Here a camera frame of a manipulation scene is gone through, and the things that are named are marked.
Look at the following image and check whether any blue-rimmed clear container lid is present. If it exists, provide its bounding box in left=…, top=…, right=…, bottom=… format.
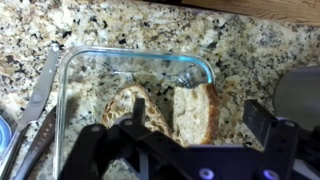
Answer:
left=0, top=114, right=13, bottom=158

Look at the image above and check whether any sourdough bread slice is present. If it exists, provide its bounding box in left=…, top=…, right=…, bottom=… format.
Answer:
left=101, top=83, right=173, bottom=138
left=171, top=82, right=222, bottom=148

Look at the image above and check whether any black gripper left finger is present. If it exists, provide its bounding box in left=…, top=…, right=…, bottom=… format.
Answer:
left=57, top=97, right=218, bottom=180

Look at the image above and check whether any black plastic utensil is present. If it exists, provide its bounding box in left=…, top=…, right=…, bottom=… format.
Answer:
left=13, top=105, right=58, bottom=180

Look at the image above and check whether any silver table knife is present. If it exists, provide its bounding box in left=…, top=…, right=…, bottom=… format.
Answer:
left=0, top=43, right=61, bottom=180

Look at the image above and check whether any square clear glass container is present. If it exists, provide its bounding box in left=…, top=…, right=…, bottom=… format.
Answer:
left=52, top=45, right=217, bottom=180

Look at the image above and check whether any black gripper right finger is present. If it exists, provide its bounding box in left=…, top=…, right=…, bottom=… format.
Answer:
left=243, top=99, right=320, bottom=180

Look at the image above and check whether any stainless steel two-slot toaster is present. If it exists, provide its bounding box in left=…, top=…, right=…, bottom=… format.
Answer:
left=273, top=64, right=320, bottom=133

